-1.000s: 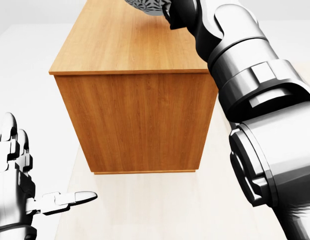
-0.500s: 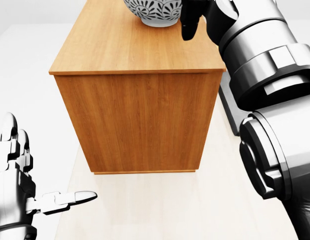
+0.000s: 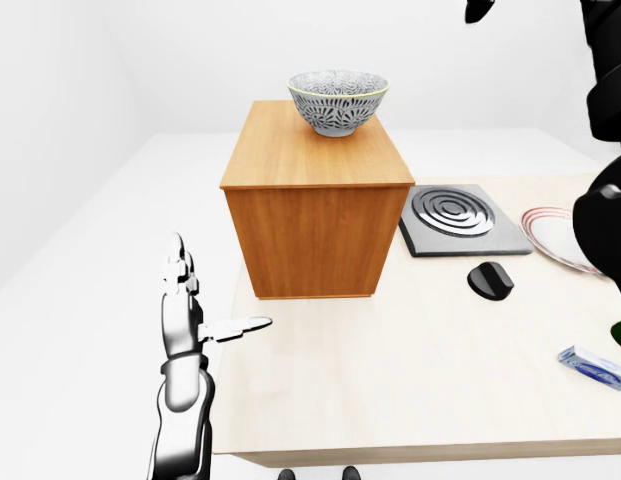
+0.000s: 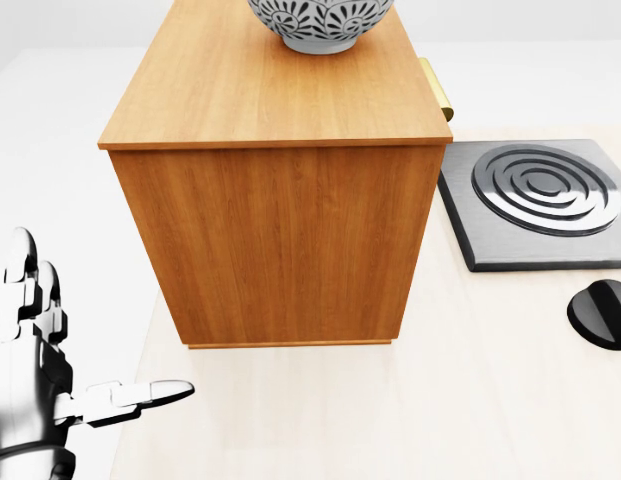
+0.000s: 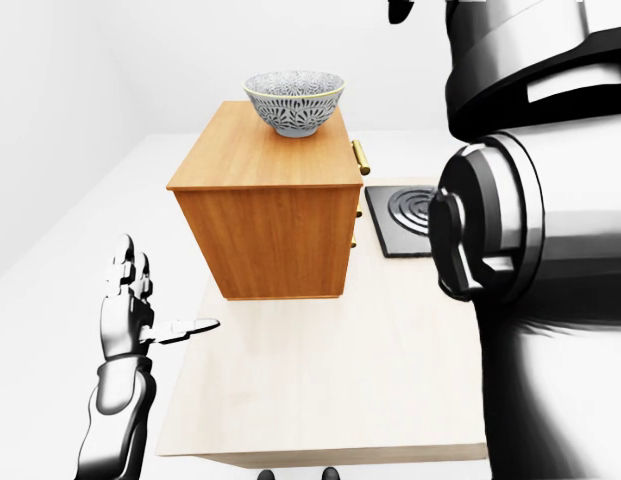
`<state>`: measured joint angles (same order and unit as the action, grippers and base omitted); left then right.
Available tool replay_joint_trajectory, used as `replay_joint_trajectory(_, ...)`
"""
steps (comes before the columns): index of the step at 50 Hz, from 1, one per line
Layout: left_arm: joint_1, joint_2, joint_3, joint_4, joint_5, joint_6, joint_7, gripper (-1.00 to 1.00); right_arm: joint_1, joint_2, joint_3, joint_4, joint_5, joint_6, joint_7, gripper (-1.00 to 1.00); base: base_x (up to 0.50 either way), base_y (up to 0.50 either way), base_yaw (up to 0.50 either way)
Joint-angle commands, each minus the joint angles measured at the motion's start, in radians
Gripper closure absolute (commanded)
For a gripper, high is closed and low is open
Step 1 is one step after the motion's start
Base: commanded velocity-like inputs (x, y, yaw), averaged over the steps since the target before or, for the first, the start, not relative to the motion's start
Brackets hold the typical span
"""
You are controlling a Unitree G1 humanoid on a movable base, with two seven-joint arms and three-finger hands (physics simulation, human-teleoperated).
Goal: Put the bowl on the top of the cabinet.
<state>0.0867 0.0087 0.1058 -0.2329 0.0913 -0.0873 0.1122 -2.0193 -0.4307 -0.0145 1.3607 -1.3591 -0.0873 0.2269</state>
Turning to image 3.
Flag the white plate with red rings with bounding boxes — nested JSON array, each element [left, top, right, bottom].
[[520, 206, 612, 279]]

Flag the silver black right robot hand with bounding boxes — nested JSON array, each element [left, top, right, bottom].
[[464, 0, 497, 25]]

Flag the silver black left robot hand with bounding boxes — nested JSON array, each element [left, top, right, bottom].
[[160, 231, 274, 362]]

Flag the grey patterned bowl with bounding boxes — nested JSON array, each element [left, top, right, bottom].
[[286, 69, 392, 140]]

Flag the wooden cabinet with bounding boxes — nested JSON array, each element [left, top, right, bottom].
[[219, 99, 417, 301]]

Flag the flat dark stove plate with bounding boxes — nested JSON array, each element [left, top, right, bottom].
[[397, 183, 535, 259]]

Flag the round black knob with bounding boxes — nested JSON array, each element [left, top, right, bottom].
[[466, 260, 516, 303]]

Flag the blue printed box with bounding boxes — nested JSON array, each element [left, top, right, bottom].
[[557, 344, 621, 393]]

